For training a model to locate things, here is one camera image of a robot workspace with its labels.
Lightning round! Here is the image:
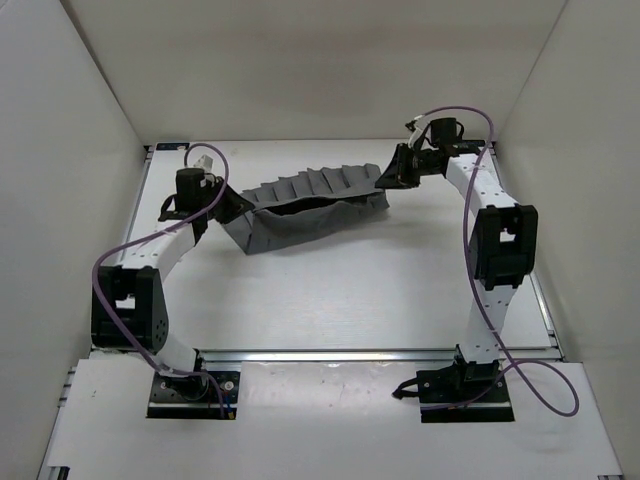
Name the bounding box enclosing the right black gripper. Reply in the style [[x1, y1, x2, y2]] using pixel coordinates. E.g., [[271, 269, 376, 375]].
[[375, 144, 440, 191]]

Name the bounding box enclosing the grey pleated skirt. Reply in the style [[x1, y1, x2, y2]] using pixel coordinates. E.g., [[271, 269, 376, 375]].
[[224, 163, 389, 255]]

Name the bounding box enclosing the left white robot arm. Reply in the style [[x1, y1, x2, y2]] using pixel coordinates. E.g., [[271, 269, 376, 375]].
[[91, 167, 253, 404]]

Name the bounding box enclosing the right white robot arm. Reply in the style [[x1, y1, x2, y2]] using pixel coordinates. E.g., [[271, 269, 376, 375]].
[[375, 117, 538, 401]]

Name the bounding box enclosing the left blue corner label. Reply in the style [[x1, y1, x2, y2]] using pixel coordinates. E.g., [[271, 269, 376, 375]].
[[155, 142, 190, 151]]

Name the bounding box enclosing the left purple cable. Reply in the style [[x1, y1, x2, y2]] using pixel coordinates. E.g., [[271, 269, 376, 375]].
[[93, 143, 236, 419]]

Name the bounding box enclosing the purple cable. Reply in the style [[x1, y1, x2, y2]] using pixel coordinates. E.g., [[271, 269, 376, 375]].
[[407, 105, 581, 416], [93, 143, 236, 419]]

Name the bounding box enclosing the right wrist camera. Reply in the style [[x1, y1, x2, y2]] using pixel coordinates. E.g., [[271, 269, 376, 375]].
[[405, 116, 430, 147]]

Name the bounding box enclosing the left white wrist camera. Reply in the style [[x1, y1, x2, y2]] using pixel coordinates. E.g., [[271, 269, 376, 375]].
[[192, 155, 213, 173]]

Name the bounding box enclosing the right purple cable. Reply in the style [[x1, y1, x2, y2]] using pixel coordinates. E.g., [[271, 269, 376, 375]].
[[407, 105, 581, 416]]

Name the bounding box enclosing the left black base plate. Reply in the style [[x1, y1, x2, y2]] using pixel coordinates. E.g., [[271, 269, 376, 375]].
[[146, 364, 241, 421]]

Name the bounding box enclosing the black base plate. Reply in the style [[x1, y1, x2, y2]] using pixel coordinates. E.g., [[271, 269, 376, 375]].
[[392, 360, 515, 424], [146, 364, 241, 421]]

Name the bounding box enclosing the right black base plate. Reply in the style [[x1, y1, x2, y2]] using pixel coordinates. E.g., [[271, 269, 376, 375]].
[[392, 360, 515, 424]]

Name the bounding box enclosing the aluminium front rail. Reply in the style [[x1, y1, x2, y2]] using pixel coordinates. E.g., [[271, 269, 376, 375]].
[[89, 344, 564, 366]]

